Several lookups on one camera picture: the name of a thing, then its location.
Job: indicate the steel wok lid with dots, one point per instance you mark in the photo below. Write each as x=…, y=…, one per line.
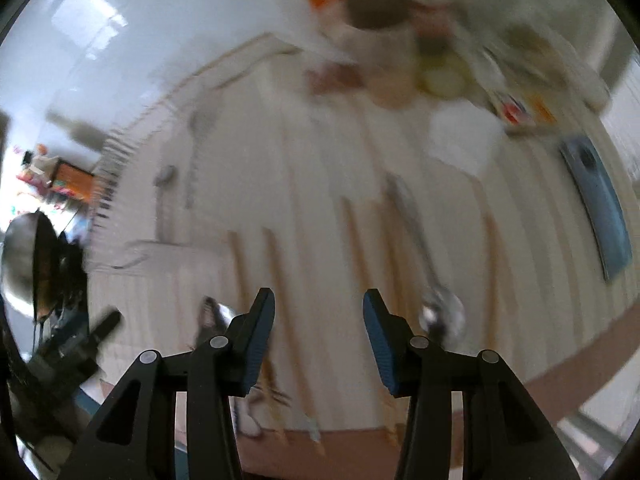
x=22, y=265

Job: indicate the white crumpled tissue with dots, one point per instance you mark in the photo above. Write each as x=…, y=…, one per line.
x=465, y=135

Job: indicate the clear ribbed plastic tray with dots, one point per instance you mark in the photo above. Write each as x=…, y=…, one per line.
x=107, y=172

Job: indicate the colourful wall stickers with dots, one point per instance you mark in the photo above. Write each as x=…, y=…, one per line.
x=60, y=180

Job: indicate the clear jar with brown lid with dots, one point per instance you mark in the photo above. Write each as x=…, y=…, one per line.
x=377, y=25

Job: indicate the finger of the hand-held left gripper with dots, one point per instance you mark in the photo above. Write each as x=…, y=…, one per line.
x=92, y=332

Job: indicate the striped cat print table mat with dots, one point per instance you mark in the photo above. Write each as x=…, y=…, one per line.
x=325, y=170

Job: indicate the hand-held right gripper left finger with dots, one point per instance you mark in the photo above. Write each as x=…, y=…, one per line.
x=262, y=332

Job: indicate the round yellowish container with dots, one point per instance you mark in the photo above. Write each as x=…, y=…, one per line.
x=442, y=77

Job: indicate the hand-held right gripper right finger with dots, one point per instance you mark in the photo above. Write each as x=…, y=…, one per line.
x=377, y=342

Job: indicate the clear plastic bag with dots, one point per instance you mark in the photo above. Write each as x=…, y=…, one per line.
x=540, y=55

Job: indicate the small metal spoon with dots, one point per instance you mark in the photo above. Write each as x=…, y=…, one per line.
x=165, y=176

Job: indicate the blue smartphone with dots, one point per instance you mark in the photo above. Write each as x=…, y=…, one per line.
x=597, y=205

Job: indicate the small red and yellow box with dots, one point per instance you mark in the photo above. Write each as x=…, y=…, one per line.
x=520, y=112

